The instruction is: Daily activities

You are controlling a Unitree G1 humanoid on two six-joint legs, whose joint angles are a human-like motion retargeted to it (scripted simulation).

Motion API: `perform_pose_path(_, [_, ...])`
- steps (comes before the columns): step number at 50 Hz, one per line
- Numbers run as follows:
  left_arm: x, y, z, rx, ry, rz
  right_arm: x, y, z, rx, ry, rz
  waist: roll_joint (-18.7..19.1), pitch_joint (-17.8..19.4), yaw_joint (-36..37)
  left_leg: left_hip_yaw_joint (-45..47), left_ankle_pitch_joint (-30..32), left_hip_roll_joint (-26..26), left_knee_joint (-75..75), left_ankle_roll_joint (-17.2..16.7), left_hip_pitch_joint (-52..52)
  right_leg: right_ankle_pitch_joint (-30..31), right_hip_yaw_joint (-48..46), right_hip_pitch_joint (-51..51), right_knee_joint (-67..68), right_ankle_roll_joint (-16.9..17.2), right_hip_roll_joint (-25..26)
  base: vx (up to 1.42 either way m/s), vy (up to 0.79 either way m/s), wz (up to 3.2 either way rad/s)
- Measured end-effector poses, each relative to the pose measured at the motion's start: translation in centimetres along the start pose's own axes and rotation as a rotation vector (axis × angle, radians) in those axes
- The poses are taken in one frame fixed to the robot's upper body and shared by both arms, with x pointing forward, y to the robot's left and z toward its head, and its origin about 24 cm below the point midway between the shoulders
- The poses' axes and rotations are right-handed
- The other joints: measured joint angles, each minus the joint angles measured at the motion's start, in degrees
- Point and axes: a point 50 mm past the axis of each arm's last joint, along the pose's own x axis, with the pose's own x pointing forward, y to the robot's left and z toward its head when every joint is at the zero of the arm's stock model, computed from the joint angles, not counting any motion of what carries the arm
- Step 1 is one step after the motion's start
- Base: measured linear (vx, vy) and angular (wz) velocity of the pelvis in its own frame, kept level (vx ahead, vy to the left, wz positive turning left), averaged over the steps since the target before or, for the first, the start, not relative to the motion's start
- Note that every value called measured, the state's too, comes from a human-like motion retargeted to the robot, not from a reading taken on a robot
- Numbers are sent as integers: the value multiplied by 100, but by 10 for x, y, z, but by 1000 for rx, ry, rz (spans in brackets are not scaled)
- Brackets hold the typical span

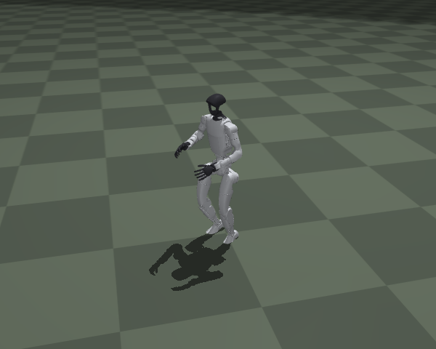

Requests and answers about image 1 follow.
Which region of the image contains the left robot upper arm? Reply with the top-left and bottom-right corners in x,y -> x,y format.
224,122 -> 243,155

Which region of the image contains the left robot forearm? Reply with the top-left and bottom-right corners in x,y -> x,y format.
215,151 -> 242,170

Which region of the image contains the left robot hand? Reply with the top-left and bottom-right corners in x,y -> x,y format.
194,162 -> 219,181

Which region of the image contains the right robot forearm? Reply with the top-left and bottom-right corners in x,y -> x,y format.
185,131 -> 198,150

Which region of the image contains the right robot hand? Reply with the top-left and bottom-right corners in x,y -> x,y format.
174,142 -> 190,158

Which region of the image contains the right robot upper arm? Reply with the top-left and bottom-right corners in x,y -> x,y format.
195,114 -> 211,140

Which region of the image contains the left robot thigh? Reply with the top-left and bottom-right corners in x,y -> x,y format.
219,168 -> 239,217

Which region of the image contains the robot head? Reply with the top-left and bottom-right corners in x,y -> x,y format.
206,94 -> 227,121

